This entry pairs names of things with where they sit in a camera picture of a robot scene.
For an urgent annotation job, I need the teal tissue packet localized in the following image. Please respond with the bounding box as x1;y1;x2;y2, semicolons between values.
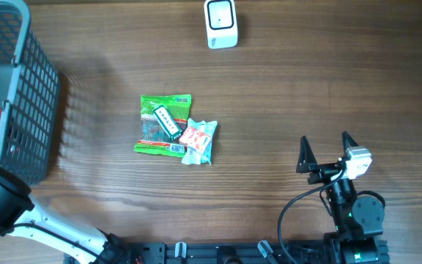
182;118;218;165

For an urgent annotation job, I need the black camera cable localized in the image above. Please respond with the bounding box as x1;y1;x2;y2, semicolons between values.
277;169;346;264
7;222;106;264

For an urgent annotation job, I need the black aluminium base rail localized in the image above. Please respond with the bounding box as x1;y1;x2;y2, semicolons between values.
62;240;390;264

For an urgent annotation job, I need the left black camera cable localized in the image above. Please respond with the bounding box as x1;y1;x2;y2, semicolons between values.
7;222;106;264

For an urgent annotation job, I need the white barcode scanner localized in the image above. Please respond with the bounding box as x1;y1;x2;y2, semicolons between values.
204;0;238;49

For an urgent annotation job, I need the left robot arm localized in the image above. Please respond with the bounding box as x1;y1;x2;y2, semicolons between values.
0;167;134;263

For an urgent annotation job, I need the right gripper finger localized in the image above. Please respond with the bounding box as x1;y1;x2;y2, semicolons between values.
341;131;359;156
296;136;317;174

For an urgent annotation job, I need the right black camera cable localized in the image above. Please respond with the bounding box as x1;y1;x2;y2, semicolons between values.
277;169;346;264

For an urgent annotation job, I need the green snack bag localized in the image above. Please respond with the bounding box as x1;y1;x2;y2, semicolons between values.
134;94;192;158

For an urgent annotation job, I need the green white medicine box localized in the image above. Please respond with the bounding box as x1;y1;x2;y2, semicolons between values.
153;105;182;140

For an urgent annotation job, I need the small orange white box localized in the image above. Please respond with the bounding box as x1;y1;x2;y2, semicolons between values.
179;126;212;154

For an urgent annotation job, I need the grey plastic mesh basket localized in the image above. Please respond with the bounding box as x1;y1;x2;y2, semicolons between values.
0;0;61;185

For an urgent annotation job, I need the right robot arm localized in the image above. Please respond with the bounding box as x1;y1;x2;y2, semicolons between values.
296;131;390;263

